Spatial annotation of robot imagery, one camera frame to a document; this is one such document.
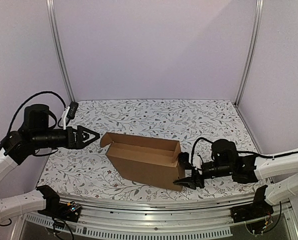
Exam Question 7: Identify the aluminium front table rail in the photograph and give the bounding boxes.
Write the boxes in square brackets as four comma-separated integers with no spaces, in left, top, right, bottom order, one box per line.
[10,192,298,240]

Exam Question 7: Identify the right aluminium corner post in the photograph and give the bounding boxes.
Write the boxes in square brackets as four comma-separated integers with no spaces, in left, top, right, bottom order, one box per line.
[233,0,264,108]

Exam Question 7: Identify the brown cardboard box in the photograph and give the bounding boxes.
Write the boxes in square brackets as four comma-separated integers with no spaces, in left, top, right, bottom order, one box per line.
[100,132,185,192]

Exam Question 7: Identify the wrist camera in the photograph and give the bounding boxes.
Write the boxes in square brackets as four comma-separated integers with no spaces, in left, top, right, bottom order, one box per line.
[57,101,79,130]
[178,152,203,171]

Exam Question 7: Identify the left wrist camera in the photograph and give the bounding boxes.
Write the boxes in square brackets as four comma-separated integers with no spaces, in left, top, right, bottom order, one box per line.
[57,101,79,130]

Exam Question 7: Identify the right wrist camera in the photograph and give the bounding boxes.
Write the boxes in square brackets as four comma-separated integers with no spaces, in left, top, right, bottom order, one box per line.
[178,152,203,171]

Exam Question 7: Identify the aluminium corner post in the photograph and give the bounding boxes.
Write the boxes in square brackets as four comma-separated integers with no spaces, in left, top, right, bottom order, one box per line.
[45,0,76,102]
[233,0,264,108]

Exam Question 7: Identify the floral patterned table mat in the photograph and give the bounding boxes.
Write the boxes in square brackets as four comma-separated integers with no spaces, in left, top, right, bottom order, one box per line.
[37,99,270,202]

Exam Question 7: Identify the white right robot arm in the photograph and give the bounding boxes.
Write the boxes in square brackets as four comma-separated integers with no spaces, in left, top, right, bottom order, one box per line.
[173,139,298,218]

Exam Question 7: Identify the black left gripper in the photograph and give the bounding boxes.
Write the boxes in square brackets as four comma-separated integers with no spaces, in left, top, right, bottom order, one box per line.
[33,124,101,150]

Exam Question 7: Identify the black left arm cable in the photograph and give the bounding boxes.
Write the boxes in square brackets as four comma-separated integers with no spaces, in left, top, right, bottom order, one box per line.
[7,91,67,133]

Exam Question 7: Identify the left aluminium corner post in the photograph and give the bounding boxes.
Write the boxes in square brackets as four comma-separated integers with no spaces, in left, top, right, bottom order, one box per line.
[45,0,76,102]

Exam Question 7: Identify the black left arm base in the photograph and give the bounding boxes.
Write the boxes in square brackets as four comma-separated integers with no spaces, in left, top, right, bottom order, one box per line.
[36,185,82,223]

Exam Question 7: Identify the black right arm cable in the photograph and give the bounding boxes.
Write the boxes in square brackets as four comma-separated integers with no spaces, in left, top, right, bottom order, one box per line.
[190,136,298,171]

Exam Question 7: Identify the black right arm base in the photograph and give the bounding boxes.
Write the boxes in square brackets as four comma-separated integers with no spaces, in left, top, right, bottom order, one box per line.
[230,185,274,235]

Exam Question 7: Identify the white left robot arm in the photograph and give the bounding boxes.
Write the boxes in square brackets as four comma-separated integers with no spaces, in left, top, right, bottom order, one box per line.
[0,104,100,224]

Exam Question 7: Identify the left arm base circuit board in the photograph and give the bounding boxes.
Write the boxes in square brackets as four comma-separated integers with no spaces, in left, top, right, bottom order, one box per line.
[64,201,82,213]

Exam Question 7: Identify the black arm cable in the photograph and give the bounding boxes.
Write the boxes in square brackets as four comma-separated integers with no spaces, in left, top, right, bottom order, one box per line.
[7,91,67,133]
[190,136,298,171]

